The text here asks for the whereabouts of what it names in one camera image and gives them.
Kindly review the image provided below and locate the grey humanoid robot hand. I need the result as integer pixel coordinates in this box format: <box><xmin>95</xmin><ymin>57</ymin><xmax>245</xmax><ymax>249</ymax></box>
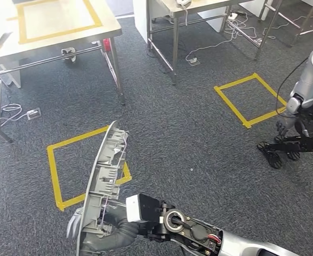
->
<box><xmin>277</xmin><ymin>113</ymin><xmax>297</xmax><ymax>137</ymax></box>

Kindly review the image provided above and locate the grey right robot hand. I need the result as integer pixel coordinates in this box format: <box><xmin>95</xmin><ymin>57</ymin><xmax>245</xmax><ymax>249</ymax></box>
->
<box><xmin>66</xmin><ymin>205</ymin><xmax>140</xmax><ymax>256</ymax></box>

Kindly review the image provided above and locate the grey plastic wheel hubcap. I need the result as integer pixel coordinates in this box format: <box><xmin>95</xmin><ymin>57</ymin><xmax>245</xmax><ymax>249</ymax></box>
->
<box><xmin>76</xmin><ymin>121</ymin><xmax>129</xmax><ymax>256</ymax></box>

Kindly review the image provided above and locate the stainless steel workbench table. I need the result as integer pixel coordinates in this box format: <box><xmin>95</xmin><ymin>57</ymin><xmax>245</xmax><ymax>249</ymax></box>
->
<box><xmin>0</xmin><ymin>0</ymin><xmax>126</xmax><ymax>144</ymax></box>

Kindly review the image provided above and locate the yellow workbench tape outline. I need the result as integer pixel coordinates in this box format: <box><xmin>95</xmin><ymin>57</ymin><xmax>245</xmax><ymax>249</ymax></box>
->
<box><xmin>0</xmin><ymin>0</ymin><xmax>103</xmax><ymax>54</ymax></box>

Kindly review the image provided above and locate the yellow floor tape square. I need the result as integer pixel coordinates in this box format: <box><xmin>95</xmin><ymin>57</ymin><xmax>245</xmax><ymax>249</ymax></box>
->
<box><xmin>214</xmin><ymin>72</ymin><xmax>287</xmax><ymax>130</ymax></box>
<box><xmin>47</xmin><ymin>125</ymin><xmax>132</xmax><ymax>212</ymax></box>

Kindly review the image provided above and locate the low white panel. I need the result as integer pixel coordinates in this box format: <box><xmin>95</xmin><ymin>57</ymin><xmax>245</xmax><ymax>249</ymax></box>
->
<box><xmin>198</xmin><ymin>6</ymin><xmax>227</xmax><ymax>33</ymax></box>

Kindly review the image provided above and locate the white desk leg panel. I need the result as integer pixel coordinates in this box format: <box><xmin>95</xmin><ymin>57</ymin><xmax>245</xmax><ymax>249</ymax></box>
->
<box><xmin>0</xmin><ymin>62</ymin><xmax>21</xmax><ymax>89</ymax></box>

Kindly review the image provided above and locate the tall white panel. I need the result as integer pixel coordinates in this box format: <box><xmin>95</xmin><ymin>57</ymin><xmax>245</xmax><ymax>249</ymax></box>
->
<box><xmin>133</xmin><ymin>0</ymin><xmax>153</xmax><ymax>34</ymax></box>

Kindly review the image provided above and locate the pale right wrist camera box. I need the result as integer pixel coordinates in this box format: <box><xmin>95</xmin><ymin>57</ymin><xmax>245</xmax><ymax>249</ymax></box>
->
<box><xmin>125</xmin><ymin>193</ymin><xmax>141</xmax><ymax>223</ymax></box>

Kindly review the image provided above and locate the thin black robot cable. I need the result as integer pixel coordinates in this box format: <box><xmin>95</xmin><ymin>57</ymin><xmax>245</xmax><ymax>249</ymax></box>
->
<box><xmin>275</xmin><ymin>56</ymin><xmax>309</xmax><ymax>117</ymax></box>

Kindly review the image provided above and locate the white floor cable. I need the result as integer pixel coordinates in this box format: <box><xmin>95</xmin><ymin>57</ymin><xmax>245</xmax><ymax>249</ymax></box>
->
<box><xmin>185</xmin><ymin>12</ymin><xmax>277</xmax><ymax>62</ymax></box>
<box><xmin>0</xmin><ymin>99</ymin><xmax>29</xmax><ymax>139</ymax></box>

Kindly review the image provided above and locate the white controller cord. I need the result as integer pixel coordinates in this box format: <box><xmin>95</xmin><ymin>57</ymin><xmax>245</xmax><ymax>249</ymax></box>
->
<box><xmin>181</xmin><ymin>4</ymin><xmax>189</xmax><ymax>27</ymax></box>

